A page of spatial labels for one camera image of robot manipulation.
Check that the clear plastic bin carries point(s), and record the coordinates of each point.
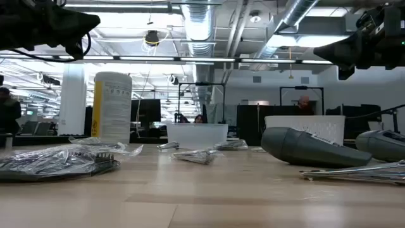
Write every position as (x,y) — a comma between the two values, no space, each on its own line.
(196,136)

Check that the black camera stand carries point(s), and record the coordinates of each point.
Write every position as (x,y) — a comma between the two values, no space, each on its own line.
(394,122)

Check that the silver ventilation duct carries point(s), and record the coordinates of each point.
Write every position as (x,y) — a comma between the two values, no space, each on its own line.
(198,25)
(294,14)

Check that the black table frame rail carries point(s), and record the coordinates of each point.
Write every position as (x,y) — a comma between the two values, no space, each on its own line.
(41,140)

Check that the small bagged silvery toiletry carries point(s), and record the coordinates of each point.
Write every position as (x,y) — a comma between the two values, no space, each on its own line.
(196,156)

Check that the white column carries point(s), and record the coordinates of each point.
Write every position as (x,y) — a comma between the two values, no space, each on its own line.
(72,101)

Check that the black frame stand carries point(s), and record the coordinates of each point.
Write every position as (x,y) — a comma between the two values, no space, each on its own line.
(301,87)
(201,84)

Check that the small bagged dark toiletry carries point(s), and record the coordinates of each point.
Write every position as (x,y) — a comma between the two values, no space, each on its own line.
(232,145)

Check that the white wipes canister yellow stripe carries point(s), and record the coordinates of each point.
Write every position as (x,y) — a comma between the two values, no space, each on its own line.
(114,107)

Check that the black monitor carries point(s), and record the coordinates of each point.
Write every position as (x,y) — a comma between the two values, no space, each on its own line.
(147,111)

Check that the ceiling dome camera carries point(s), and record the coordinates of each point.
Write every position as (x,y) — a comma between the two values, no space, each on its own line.
(152,38)

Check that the overhead light bar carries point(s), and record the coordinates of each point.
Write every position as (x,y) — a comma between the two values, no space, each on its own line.
(205,59)

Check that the small white cup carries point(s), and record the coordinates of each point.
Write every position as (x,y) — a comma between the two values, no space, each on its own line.
(9,141)

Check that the small silvery packet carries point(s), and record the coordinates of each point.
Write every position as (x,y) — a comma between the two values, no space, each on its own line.
(169,146)

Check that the person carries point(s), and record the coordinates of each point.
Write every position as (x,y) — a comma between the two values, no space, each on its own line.
(9,111)
(184,120)
(199,119)
(304,106)

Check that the black cabinet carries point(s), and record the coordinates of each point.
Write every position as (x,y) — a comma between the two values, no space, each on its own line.
(250,123)

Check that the white perforated plastic basket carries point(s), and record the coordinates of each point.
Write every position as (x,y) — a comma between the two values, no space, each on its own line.
(316,125)

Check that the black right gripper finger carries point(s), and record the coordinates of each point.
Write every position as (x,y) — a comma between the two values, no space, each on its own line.
(345,72)
(341,52)

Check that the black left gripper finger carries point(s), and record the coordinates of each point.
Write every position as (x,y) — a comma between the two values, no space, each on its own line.
(75,50)
(79,23)

